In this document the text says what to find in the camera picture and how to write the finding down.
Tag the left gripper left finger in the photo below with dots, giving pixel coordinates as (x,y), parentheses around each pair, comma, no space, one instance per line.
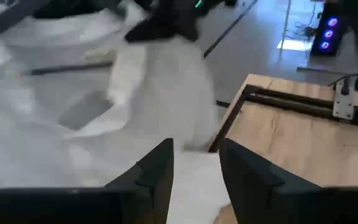
(154,180)

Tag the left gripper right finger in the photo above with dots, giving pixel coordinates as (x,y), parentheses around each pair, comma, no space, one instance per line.
(247,186)

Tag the white garment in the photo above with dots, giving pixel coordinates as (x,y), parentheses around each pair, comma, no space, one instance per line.
(166,93)

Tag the computer tower with lights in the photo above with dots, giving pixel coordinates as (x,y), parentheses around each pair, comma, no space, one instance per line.
(328,33)

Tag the silver mounting bracket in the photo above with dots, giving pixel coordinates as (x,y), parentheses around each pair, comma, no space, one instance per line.
(343,105)

